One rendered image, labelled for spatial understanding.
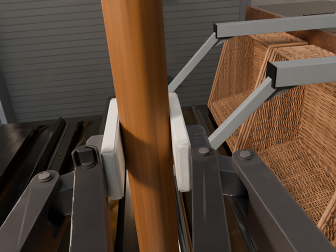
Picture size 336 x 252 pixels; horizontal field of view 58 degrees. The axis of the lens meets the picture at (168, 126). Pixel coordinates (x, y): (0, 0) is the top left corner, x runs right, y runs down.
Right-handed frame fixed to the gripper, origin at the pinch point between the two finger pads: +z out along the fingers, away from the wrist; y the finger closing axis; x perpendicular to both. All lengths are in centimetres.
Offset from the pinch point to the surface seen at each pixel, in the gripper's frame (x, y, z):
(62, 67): -83, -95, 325
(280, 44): -19, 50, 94
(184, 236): -31.5, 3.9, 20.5
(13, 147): -69, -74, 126
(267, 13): -14, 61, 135
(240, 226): -64, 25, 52
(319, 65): -9, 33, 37
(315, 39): -17, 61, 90
